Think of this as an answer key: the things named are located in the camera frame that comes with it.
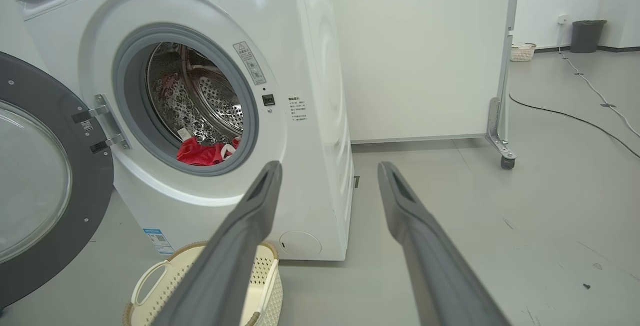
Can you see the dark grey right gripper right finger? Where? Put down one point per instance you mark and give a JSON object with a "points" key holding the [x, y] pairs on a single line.
{"points": [[430, 266]]}

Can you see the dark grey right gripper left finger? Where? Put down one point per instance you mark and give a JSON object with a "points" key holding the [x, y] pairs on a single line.
{"points": [[235, 256]]}

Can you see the red basketball jersey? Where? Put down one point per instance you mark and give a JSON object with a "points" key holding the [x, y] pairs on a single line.
{"points": [[197, 155]]}

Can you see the red shorts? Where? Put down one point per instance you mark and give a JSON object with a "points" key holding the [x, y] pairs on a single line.
{"points": [[234, 146]]}

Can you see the black round glass washer door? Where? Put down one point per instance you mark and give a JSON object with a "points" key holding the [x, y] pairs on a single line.
{"points": [[75, 166]]}

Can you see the cream perforated laundry basket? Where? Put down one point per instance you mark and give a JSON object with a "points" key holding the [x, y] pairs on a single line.
{"points": [[165, 276]]}

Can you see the white front-load washing machine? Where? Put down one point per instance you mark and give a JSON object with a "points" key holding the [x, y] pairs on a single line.
{"points": [[310, 131]]}

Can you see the metal washer door hinge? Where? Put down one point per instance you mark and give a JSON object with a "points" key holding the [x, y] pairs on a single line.
{"points": [[107, 121]]}

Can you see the small white background basket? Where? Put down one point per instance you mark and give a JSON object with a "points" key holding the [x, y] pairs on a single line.
{"points": [[522, 52]]}

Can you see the round drain filter cover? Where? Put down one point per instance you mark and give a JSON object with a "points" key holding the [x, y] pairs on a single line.
{"points": [[300, 243]]}

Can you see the blue energy label sticker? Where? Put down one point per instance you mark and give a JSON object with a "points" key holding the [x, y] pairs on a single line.
{"points": [[159, 241]]}

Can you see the black text instruction sticker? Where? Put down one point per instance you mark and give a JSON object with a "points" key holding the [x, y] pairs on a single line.
{"points": [[297, 109]]}

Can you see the grey warning sticker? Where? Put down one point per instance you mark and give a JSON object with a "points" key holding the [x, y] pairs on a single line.
{"points": [[250, 64]]}

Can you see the white partition board on casters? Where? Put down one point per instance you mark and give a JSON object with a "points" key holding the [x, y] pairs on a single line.
{"points": [[425, 51]]}

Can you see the grey trash bin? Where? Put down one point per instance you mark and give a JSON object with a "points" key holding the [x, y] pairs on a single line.
{"points": [[587, 36]]}

